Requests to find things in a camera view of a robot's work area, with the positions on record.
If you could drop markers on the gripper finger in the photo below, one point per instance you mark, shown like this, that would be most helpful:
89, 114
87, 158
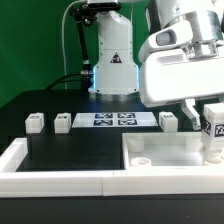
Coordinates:
187, 106

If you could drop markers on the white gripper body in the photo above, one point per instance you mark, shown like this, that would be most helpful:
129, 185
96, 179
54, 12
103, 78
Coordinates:
183, 60

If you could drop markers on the white square tabletop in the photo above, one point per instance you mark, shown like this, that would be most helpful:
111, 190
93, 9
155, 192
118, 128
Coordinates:
145, 152

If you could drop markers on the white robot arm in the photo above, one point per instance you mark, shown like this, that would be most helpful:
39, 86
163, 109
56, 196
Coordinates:
116, 76

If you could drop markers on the white U-shaped fence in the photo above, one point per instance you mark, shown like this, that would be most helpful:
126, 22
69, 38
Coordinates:
100, 183

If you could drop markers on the white marker plate with tags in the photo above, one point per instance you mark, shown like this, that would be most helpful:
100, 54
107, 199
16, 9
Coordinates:
114, 119

